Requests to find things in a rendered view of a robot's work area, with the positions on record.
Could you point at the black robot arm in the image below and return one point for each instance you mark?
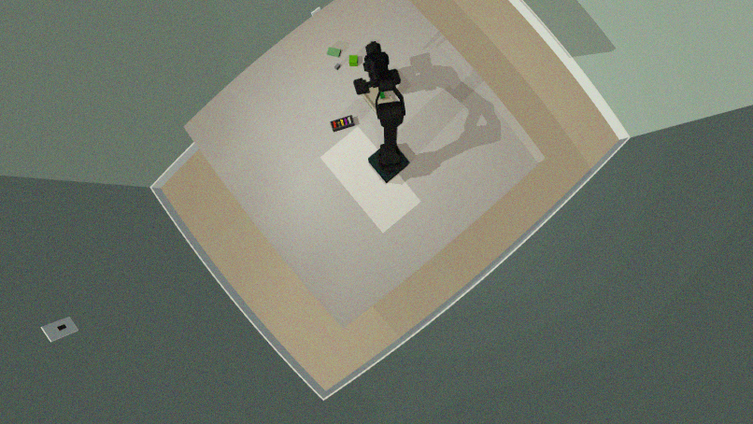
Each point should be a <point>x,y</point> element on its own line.
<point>390,114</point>

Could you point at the beige square tray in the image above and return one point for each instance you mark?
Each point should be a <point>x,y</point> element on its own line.
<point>371,96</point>

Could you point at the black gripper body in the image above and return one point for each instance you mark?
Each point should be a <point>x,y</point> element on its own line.
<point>361,87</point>

